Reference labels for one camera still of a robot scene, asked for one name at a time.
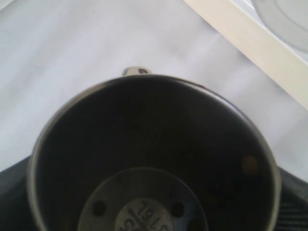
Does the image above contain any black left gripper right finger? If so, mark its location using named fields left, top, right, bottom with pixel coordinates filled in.
left=276, top=168, right=308, bottom=231

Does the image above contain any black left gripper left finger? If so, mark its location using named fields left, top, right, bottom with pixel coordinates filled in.
left=0, top=157, right=36, bottom=231

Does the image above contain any steel mug with kibble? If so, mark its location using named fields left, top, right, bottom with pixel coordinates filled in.
left=27, top=69, right=281, bottom=231

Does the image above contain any white plastic tray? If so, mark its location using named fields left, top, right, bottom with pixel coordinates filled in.
left=226, top=0, right=308, bottom=65

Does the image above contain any white curtain backdrop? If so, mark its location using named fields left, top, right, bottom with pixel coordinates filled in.
left=0, top=0, right=308, bottom=180

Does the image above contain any clear plastic pitcher with label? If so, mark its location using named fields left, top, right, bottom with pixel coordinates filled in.
left=252, top=0, right=308, bottom=53

